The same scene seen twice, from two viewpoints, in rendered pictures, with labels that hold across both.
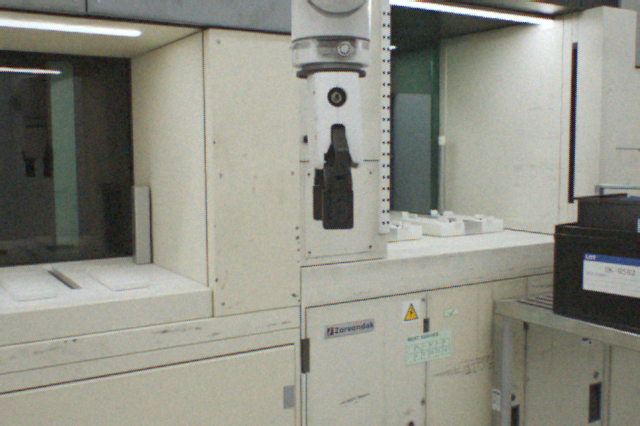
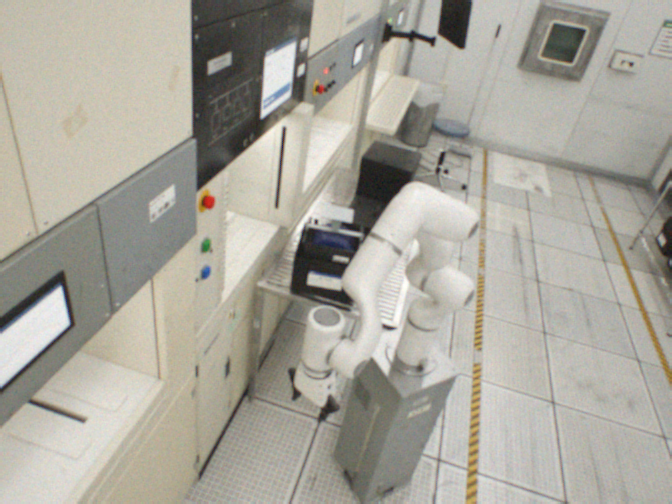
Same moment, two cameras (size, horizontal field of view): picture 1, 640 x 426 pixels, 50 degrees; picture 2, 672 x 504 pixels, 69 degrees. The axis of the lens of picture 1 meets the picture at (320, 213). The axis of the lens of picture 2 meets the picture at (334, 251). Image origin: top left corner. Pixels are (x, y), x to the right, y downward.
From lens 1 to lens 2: 1.17 m
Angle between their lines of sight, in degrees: 54
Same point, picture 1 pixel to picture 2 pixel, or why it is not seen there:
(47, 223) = not seen: outside the picture
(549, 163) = (263, 185)
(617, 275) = (324, 280)
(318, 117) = (323, 395)
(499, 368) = (259, 311)
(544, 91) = (262, 145)
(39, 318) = (107, 465)
